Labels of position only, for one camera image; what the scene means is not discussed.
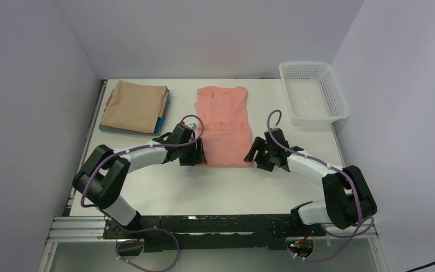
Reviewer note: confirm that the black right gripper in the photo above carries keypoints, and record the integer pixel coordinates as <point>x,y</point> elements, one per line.
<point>259,144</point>

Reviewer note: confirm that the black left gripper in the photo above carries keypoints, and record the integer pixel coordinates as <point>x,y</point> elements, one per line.
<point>192,160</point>

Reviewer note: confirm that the pink t shirt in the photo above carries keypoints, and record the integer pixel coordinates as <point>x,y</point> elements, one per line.
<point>227,134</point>

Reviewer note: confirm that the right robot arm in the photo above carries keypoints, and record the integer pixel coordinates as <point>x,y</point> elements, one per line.
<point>347,197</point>

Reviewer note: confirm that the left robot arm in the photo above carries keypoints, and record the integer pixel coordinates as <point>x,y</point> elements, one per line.
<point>102,176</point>

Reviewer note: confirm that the blue folded t shirt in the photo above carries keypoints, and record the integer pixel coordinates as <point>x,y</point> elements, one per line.
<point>163,114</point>

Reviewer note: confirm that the beige folded t shirt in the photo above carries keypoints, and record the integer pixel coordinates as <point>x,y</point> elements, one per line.
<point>123,85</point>

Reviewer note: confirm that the white plastic basket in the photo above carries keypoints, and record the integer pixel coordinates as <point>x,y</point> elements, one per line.
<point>313,93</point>

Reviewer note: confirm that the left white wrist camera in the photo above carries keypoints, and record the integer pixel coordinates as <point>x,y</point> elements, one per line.
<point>192,126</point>

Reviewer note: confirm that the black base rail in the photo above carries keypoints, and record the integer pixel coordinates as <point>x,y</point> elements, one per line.
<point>188,232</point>

